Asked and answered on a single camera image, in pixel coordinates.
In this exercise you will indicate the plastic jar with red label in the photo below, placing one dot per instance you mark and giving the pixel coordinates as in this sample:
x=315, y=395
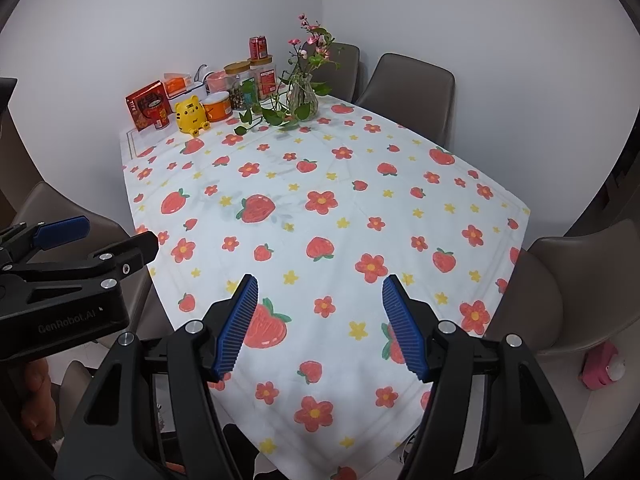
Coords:
x=264, y=80

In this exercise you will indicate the glass jar with bamboo lid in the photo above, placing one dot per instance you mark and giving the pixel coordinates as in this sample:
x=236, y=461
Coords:
x=236, y=90

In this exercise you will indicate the pink lidded container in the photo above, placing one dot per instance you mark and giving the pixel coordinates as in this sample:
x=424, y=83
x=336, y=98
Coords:
x=217, y=81

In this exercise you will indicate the glass vase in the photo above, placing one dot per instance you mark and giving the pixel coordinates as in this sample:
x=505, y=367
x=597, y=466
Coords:
x=302, y=97

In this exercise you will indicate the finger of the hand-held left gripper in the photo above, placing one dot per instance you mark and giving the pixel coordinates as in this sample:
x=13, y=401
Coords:
x=130, y=252
x=62, y=231

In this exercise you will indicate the pink flower branch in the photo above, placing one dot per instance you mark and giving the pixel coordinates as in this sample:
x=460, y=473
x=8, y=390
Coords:
x=316, y=40

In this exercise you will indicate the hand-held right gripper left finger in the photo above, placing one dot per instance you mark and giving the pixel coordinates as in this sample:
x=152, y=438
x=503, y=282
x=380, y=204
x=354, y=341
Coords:
x=237, y=330

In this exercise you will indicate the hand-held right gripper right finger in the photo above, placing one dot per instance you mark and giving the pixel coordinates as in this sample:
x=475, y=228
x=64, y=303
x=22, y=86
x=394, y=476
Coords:
x=402, y=330

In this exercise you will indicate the floral strawberry print tablecloth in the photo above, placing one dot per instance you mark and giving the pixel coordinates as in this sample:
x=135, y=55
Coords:
x=400, y=220

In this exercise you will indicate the red gift box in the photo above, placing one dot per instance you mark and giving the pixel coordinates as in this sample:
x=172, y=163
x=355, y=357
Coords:
x=145, y=102

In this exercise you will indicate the person's left hand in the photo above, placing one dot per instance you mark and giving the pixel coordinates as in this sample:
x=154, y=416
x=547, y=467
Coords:
x=37, y=390

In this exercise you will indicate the small red tin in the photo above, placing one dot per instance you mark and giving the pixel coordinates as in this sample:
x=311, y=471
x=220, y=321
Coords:
x=162, y=119

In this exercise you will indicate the pink plush toy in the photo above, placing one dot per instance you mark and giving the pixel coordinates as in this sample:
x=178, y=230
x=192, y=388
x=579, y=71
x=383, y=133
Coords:
x=600, y=367

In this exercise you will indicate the yellow tiger toy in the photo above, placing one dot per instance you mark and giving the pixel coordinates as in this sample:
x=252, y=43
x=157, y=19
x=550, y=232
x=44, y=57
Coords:
x=190, y=114

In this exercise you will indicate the red drink can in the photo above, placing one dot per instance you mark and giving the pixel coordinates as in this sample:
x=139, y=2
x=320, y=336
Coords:
x=258, y=48

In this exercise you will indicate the orange tissue pack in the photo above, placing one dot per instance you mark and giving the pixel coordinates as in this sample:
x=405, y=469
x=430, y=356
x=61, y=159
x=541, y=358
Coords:
x=176, y=85

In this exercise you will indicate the green vine plant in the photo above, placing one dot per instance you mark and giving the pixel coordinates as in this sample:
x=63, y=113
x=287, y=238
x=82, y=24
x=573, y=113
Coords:
x=272, y=117

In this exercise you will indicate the grey chair near right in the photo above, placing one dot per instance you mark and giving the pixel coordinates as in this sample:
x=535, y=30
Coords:
x=550, y=285

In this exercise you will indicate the orange and white tub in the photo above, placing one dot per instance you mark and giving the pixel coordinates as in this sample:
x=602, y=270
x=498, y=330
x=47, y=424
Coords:
x=217, y=107

